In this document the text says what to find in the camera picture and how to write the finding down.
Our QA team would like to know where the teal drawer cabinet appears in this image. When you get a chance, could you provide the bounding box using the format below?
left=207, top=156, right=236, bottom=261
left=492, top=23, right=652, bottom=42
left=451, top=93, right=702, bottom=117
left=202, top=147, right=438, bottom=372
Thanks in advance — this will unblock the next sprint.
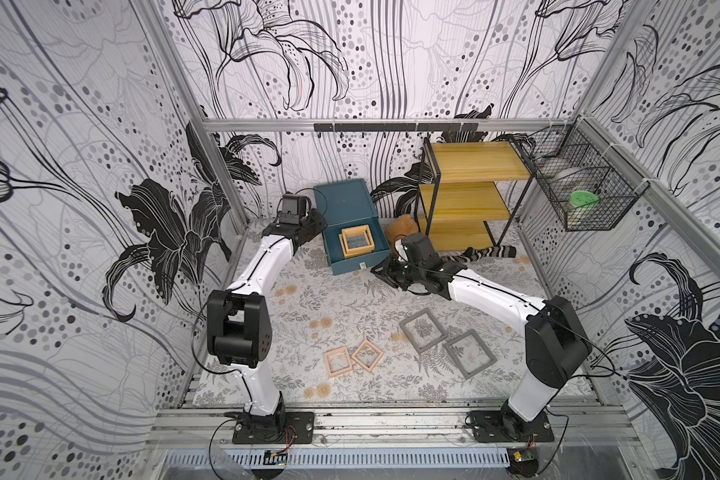
left=315, top=179, right=390, bottom=275

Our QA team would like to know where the yellow brooch box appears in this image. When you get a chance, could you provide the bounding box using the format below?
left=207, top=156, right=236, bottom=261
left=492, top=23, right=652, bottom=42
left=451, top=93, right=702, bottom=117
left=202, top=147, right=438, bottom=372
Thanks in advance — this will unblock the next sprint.
left=339, top=229, right=366, bottom=258
left=345, top=225, right=375, bottom=257

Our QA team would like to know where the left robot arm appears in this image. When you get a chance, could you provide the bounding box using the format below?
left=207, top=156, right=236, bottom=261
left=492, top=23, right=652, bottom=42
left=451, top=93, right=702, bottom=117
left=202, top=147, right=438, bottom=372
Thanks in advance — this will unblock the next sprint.
left=206, top=195, right=327, bottom=418

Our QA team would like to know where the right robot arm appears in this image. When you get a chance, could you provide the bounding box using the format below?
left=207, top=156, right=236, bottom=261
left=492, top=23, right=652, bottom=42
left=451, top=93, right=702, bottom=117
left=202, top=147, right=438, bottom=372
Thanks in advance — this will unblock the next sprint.
left=371, top=233, right=594, bottom=427

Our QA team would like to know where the grey brooch box upper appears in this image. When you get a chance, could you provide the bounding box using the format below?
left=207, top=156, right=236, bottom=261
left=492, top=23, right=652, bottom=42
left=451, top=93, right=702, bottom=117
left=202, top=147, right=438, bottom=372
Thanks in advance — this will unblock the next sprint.
left=399, top=308, right=449, bottom=355

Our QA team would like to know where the grey brooch box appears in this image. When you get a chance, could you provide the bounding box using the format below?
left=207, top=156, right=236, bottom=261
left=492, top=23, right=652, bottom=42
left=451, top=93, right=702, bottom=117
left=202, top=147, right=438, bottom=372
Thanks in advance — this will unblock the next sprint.
left=399, top=308, right=449, bottom=355
left=444, top=329, right=498, bottom=380

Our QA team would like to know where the grey brooch box lower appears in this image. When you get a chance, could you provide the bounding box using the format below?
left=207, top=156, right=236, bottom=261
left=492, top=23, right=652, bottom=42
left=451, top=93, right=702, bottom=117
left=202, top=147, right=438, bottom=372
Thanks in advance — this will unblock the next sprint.
left=444, top=329, right=498, bottom=380

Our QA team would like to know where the pink brooch box right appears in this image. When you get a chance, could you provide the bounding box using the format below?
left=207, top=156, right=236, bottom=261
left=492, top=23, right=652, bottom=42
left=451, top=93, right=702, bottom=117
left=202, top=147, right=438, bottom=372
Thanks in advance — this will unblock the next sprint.
left=350, top=339, right=385, bottom=373

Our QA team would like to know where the pink brooch box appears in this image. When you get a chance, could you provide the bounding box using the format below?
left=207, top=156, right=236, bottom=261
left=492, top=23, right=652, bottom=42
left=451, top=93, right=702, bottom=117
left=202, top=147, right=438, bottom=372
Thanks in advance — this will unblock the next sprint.
left=323, top=346, right=353, bottom=378
left=350, top=339, right=385, bottom=373

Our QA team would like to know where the pink brooch box left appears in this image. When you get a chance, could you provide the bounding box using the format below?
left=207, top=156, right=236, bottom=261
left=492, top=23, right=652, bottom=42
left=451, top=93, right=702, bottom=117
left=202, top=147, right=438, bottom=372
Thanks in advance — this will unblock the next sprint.
left=323, top=346, right=353, bottom=378

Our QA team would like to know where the brown teddy bear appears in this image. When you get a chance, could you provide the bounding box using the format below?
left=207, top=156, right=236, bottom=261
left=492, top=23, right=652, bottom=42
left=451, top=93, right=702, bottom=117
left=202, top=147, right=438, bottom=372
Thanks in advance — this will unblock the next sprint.
left=384, top=214, right=420, bottom=256

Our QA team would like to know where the striped sock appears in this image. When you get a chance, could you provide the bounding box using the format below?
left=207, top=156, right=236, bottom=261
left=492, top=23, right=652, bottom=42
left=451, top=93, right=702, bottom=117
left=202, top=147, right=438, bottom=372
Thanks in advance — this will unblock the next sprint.
left=442, top=245, right=517, bottom=264

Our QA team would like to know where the yellow wooden shelf rack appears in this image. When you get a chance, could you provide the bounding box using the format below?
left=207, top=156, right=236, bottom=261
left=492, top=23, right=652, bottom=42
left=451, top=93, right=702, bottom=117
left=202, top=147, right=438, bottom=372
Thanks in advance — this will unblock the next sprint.
left=417, top=134, right=532, bottom=252

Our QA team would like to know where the green lidded cup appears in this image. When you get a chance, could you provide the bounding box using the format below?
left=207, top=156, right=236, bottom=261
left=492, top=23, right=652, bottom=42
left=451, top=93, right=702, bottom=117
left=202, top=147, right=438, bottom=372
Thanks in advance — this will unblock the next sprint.
left=567, top=190, right=600, bottom=226

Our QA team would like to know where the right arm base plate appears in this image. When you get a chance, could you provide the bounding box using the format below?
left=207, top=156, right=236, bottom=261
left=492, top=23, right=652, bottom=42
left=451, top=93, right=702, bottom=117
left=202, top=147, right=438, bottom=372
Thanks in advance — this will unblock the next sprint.
left=465, top=410, right=555, bottom=445

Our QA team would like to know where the black wire basket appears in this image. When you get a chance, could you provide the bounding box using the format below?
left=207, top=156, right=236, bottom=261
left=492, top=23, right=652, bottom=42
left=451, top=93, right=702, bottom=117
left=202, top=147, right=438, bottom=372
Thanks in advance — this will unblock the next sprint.
left=524, top=124, right=646, bottom=233

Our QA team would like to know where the white slotted cable duct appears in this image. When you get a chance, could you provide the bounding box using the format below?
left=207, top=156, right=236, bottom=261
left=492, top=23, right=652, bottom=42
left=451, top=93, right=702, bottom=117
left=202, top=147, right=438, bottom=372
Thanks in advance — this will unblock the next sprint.
left=166, top=446, right=510, bottom=470

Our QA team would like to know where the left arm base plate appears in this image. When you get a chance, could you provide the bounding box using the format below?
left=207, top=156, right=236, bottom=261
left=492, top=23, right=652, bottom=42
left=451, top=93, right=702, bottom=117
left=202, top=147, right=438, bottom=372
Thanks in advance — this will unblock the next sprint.
left=232, top=411, right=315, bottom=446

